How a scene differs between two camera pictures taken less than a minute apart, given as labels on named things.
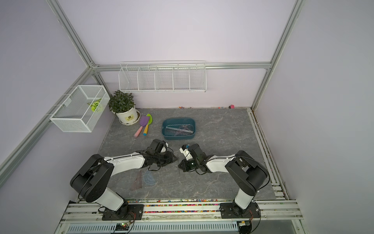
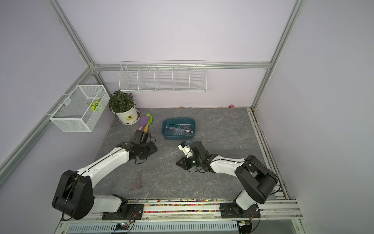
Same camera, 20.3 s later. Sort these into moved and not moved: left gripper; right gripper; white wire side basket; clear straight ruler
Moved: left gripper
Not moved: clear straight ruler; white wire side basket; right gripper
